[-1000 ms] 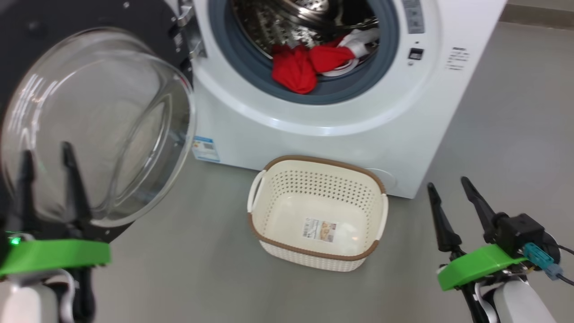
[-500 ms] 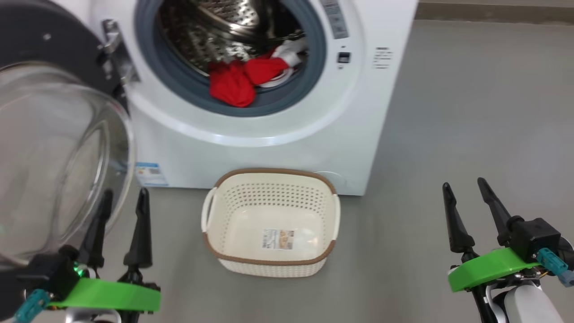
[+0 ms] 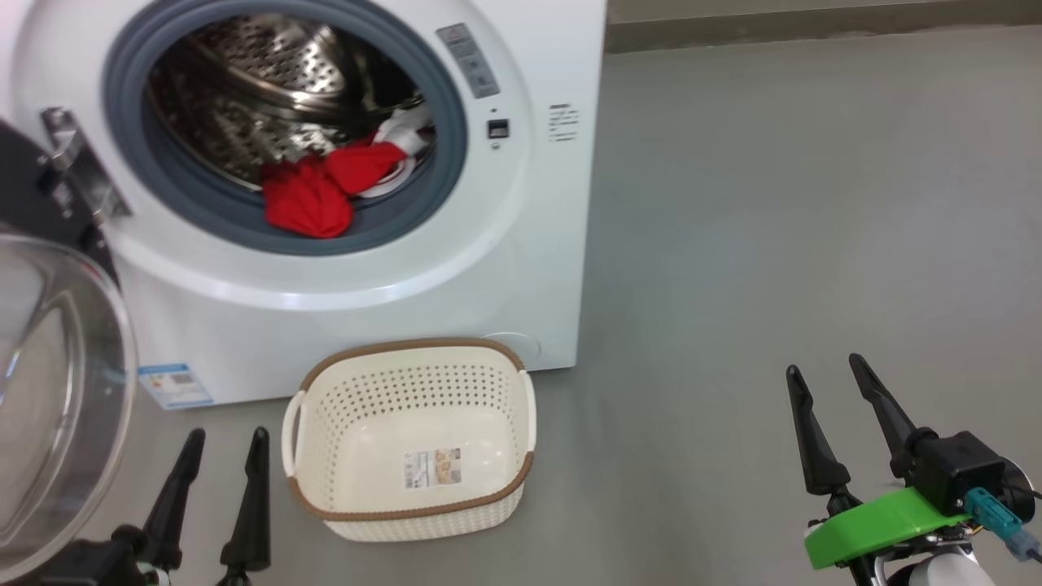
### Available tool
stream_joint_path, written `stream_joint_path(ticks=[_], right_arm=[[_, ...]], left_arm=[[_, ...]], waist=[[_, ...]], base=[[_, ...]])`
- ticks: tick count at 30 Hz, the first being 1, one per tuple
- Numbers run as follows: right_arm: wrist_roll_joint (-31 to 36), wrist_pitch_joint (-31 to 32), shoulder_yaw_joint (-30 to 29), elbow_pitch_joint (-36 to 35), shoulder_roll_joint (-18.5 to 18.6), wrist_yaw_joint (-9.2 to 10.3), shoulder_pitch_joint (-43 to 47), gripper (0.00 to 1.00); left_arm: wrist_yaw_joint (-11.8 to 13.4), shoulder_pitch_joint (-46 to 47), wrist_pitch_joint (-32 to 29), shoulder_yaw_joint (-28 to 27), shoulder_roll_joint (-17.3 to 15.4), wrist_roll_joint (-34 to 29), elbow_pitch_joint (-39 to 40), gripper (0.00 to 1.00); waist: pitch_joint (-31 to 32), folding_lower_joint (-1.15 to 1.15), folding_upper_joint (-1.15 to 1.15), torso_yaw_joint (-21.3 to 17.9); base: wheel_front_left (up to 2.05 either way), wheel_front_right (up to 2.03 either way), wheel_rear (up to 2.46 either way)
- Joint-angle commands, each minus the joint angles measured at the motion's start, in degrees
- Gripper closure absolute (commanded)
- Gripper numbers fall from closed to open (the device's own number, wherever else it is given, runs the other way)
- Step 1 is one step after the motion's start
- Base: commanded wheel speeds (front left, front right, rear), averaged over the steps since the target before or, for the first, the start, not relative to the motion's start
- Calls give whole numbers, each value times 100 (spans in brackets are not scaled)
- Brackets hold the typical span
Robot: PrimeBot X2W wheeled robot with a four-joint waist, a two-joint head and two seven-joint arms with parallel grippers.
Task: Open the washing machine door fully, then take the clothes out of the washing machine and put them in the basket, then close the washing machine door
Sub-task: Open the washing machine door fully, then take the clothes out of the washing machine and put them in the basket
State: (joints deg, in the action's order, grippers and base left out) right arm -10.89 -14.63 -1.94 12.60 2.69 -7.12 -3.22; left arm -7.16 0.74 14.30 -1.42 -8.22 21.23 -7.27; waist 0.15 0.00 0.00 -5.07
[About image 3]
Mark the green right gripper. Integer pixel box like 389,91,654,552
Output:
786,353,974,586

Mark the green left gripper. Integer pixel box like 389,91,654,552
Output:
140,426,272,586

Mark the round black glass washer door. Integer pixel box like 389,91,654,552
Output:
0,118,138,585

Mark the red and white garment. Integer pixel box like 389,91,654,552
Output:
260,140,408,239

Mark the cream basket with brown rim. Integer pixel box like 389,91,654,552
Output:
282,338,538,543

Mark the faded printed sticker label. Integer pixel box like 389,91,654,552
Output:
403,448,462,491

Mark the white front-load washing machine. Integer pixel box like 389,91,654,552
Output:
0,0,607,408

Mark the perforated steel washer drum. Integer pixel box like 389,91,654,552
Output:
147,12,428,192

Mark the blue energy label sticker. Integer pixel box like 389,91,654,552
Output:
137,362,214,410

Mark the teal cable connector plug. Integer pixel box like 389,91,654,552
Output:
965,487,1036,562

